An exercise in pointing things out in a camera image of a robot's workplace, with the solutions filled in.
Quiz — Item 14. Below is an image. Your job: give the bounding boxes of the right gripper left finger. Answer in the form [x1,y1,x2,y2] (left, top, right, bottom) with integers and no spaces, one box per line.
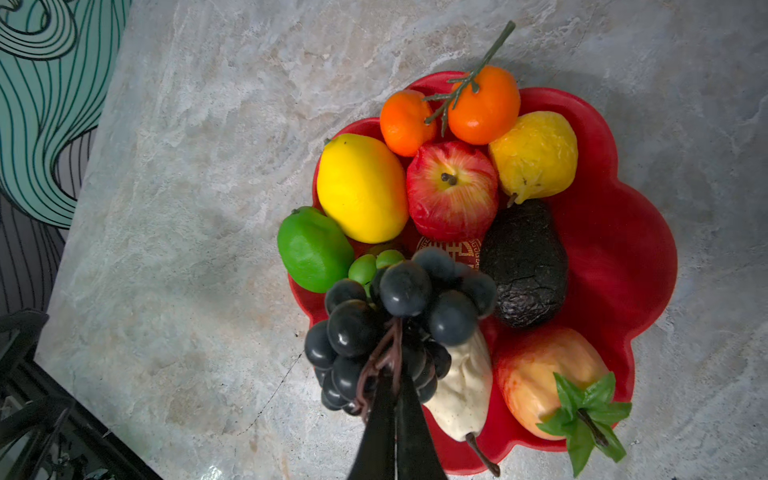
[348,375,397,480]

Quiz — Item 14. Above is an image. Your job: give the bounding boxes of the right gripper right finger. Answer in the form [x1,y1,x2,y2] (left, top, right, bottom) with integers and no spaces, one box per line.
[395,374,447,480]

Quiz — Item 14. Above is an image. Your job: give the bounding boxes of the cream fake pear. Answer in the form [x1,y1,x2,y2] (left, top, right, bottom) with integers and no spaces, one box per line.
[425,329,501,477]

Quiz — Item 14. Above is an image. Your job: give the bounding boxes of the dark purple fake grapes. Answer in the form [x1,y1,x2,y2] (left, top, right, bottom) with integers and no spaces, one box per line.
[305,247,497,416]

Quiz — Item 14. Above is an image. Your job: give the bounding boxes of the red fake strawberry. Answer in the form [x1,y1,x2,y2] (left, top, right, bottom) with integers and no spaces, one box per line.
[493,327,632,477]

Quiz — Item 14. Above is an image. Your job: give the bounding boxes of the dark brown fake avocado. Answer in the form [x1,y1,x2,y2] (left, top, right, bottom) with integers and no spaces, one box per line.
[347,243,407,288]

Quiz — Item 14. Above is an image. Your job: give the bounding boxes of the green fake lime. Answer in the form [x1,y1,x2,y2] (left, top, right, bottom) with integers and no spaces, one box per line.
[277,206,355,294]

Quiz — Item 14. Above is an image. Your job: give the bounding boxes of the red flower-shaped fruit bowl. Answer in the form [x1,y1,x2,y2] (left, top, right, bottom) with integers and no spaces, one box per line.
[287,70,679,476]

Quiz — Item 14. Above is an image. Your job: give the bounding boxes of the red fake wrinkled fruit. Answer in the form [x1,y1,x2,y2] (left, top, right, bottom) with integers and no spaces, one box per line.
[406,140,499,242]

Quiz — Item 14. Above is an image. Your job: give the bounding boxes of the yellow fake lemon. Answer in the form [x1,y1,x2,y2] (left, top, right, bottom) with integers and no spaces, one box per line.
[316,134,409,244]

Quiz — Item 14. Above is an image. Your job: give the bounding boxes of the small yellow fake pear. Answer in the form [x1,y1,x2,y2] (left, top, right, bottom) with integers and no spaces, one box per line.
[489,111,579,204]

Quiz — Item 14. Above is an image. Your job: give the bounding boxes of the orange cherry tomato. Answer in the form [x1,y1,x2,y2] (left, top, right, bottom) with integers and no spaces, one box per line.
[423,20,522,146]
[380,89,438,157]

